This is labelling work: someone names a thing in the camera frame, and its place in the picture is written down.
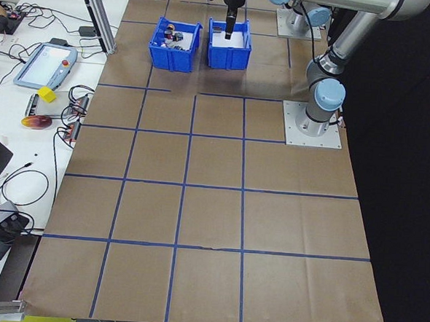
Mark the blue storage bin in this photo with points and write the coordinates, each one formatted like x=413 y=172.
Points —
x=228 y=57

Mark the blue bin with buttons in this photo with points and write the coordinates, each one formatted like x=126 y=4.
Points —
x=170 y=58

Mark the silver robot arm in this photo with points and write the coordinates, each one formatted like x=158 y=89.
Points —
x=318 y=17
x=324 y=102

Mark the yellow mushroom push button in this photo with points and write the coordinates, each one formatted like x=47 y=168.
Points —
x=170 y=27

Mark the small black box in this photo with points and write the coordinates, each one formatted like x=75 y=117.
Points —
x=59 y=42

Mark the white flat box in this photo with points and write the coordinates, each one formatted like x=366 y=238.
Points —
x=39 y=109

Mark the grey dock box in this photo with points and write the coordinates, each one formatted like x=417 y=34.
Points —
x=0 y=215

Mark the black power adaptor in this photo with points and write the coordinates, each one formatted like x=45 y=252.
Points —
x=87 y=31

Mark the light blue teach pendant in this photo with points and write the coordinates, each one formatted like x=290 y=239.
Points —
x=42 y=64

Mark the yellow cube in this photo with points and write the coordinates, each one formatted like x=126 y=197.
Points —
x=46 y=95

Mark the red apple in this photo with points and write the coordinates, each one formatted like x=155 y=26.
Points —
x=36 y=122

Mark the black red circuit board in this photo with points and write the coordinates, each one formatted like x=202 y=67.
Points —
x=8 y=20

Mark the white desk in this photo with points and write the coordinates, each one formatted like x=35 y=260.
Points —
x=3 y=108

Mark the white square base plate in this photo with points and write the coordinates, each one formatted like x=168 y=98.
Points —
x=297 y=137
x=281 y=26

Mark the black blue yellow switch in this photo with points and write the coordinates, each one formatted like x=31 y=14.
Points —
x=180 y=47

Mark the aluminium profile post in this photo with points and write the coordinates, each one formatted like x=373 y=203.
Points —
x=99 y=19

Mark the black frame cover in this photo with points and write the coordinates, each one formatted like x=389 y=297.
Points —
x=402 y=143

